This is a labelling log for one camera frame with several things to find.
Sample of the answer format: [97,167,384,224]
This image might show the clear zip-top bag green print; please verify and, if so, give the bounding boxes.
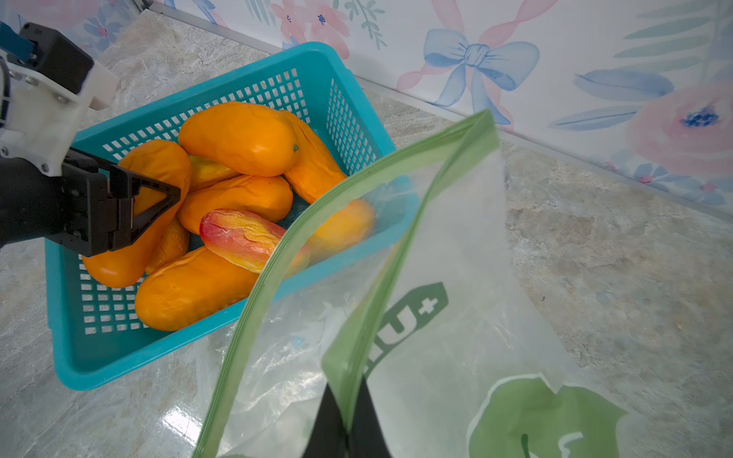
[194,112,652,457]

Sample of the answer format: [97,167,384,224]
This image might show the orange mango back right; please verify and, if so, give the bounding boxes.
[281,110,347,203]

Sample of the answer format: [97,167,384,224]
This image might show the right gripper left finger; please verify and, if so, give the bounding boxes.
[302,385,347,458]

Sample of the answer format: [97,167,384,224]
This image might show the red yellow mango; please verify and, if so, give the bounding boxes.
[199,209,286,274]

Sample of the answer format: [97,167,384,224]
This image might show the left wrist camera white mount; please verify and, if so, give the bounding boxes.
[0,21,120,177]

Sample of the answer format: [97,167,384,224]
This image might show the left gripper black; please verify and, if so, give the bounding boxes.
[1,149,181,257]

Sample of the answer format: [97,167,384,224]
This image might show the orange mango top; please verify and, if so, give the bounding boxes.
[179,101,300,177]

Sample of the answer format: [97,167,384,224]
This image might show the teal plastic mesh basket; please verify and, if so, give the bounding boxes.
[45,44,419,391]

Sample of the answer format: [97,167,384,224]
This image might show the small yellow mango right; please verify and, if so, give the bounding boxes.
[307,200,376,261]

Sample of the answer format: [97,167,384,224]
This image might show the large orange mango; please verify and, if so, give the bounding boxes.
[81,138,194,290]

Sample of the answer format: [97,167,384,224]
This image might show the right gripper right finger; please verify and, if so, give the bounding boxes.
[347,379,392,458]

